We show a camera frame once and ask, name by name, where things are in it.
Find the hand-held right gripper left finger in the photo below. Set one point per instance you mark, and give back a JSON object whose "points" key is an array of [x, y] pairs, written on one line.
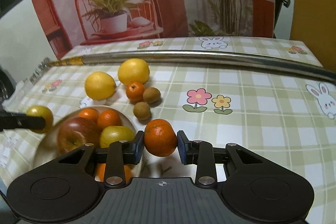
{"points": [[137, 148]]}

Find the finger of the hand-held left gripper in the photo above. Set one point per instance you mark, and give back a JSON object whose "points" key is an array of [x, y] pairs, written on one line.
{"points": [[26, 121]]}

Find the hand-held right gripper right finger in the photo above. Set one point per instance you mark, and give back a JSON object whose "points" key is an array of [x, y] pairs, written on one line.
{"points": [[183, 148]]}

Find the yellow asian pear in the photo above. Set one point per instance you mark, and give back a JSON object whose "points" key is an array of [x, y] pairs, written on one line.
{"points": [[39, 111]]}

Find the orange mandarin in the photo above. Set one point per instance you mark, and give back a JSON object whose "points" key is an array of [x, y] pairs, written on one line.
{"points": [[160, 137], [88, 114], [109, 119], [135, 91], [101, 172]]}

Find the yellow-green apple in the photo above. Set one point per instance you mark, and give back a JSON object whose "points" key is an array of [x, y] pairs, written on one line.
{"points": [[115, 134]]}

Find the beige round plate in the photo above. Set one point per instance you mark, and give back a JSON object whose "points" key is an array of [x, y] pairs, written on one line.
{"points": [[47, 145]]}

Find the small brown kiwi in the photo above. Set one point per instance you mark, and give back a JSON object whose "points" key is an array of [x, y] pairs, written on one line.
{"points": [[141, 110], [151, 95]]}

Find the red apple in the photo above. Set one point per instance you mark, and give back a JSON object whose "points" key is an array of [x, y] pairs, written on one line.
{"points": [[76, 134]]}

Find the yellow lemon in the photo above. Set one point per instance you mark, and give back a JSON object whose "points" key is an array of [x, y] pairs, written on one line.
{"points": [[99, 85]]}

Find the yellow grapefruit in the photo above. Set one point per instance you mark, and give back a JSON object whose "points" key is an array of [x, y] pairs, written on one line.
{"points": [[133, 71]]}

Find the grey washing machine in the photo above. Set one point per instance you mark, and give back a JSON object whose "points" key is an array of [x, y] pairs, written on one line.
{"points": [[5, 85]]}

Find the checked floral tablecloth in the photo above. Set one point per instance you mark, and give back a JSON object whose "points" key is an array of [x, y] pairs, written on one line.
{"points": [[262, 119]]}

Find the telescopic metal pole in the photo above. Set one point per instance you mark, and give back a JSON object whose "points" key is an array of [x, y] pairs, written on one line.
{"points": [[197, 55]]}

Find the brown wooden board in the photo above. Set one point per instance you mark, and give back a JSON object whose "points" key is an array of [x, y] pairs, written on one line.
{"points": [[315, 3]]}

